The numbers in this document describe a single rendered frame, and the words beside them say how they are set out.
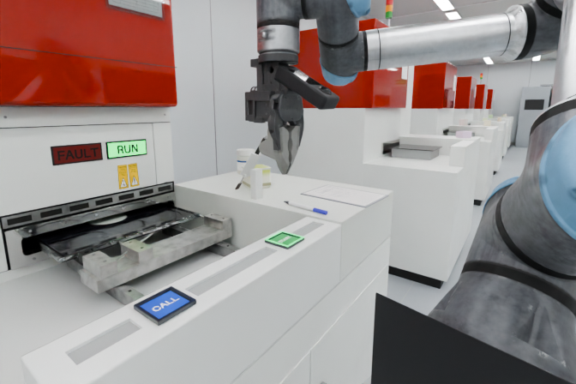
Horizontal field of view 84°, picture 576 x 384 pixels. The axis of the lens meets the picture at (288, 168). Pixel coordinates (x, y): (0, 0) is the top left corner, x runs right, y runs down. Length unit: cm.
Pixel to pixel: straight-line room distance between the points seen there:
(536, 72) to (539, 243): 1320
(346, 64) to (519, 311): 46
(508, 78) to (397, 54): 1293
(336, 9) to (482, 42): 27
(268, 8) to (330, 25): 11
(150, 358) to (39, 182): 64
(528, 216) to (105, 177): 95
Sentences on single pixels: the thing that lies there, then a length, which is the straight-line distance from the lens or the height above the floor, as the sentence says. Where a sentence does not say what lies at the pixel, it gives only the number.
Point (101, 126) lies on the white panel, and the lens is 102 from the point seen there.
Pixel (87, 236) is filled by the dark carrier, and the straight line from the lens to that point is 97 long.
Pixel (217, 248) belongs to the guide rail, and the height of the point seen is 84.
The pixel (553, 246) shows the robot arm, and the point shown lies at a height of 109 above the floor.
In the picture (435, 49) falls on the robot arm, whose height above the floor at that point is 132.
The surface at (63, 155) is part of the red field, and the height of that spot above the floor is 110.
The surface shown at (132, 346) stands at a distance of 43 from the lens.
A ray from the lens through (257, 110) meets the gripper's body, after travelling 59.
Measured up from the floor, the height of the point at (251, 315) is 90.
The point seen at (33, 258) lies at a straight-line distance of 101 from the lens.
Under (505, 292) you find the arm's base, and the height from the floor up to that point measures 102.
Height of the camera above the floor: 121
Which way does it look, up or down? 10 degrees down
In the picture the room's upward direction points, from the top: straight up
